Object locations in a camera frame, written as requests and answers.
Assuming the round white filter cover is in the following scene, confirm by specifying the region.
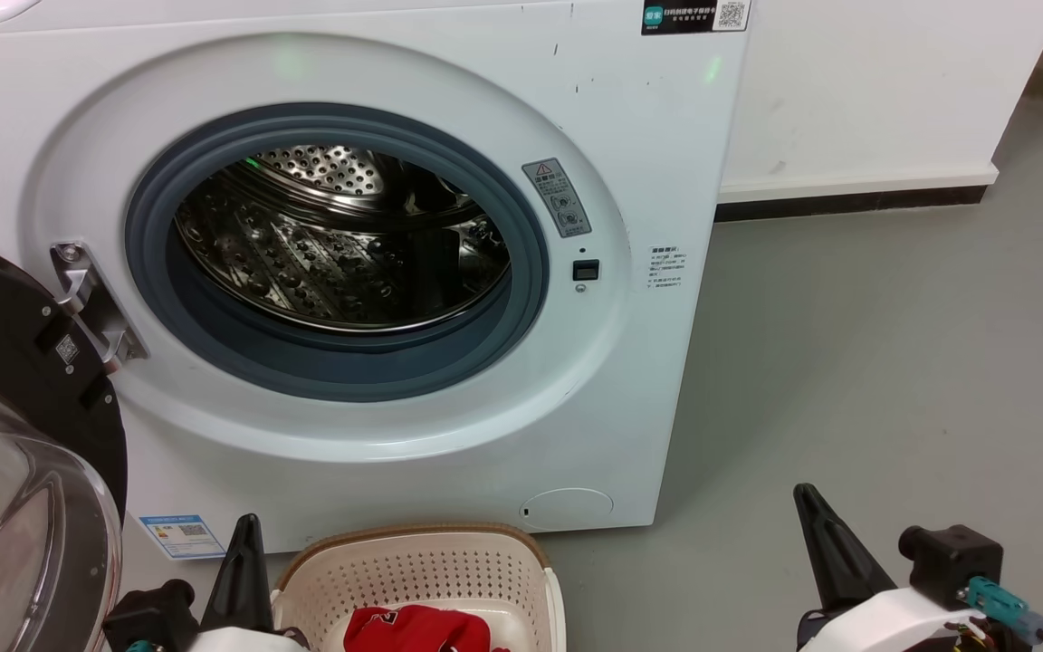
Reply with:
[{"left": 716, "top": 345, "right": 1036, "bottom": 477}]
[{"left": 521, "top": 487, "right": 615, "bottom": 532}]

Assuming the grey warning triangle sticker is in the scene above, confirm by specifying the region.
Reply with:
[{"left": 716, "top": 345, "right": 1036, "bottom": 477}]
[{"left": 521, "top": 158, "right": 593, "bottom": 239}]

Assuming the black wall baseboard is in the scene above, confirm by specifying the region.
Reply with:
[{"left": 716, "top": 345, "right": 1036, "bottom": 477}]
[{"left": 714, "top": 184, "right": 999, "bottom": 224}]

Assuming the silver metal door hinge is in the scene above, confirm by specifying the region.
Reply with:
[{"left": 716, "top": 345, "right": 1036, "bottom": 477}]
[{"left": 49, "top": 241, "right": 149, "bottom": 368}]

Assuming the grey rubber door gasket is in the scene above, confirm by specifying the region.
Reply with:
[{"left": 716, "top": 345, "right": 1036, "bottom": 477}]
[{"left": 125, "top": 102, "right": 550, "bottom": 403}]

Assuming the white text label sticker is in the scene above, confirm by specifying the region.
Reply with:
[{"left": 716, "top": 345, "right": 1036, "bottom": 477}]
[{"left": 646, "top": 243, "right": 692, "bottom": 292}]

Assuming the cream perforated laundry basket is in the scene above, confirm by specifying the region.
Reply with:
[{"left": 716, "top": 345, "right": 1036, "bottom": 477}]
[{"left": 271, "top": 523, "right": 567, "bottom": 652}]

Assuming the washing machine door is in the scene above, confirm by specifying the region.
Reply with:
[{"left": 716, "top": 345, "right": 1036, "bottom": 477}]
[{"left": 0, "top": 234, "right": 129, "bottom": 652}]

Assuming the blue energy label sticker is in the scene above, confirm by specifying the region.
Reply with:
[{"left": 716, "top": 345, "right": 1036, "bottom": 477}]
[{"left": 138, "top": 514, "right": 227, "bottom": 561}]

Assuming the red garment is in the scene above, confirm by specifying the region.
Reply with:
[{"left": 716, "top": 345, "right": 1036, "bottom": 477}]
[{"left": 343, "top": 604, "right": 512, "bottom": 652}]

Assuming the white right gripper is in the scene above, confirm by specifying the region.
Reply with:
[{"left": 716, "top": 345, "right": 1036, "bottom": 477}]
[{"left": 792, "top": 483, "right": 986, "bottom": 652}]

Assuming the white front-load washing machine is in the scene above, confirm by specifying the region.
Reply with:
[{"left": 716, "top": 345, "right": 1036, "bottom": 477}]
[{"left": 0, "top": 0, "right": 751, "bottom": 555}]

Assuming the teal cable connector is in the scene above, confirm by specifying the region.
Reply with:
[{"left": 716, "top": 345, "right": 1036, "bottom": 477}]
[{"left": 958, "top": 577, "right": 1043, "bottom": 646}]

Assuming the black QR code sticker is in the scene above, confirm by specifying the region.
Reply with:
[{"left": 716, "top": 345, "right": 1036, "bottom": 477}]
[{"left": 641, "top": 0, "right": 751, "bottom": 36}]

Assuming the stainless steel washing machine drum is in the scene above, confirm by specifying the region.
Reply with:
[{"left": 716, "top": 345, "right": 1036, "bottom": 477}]
[{"left": 175, "top": 145, "right": 512, "bottom": 333}]

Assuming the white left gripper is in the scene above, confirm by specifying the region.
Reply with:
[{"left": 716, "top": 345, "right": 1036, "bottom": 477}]
[{"left": 179, "top": 513, "right": 307, "bottom": 652}]

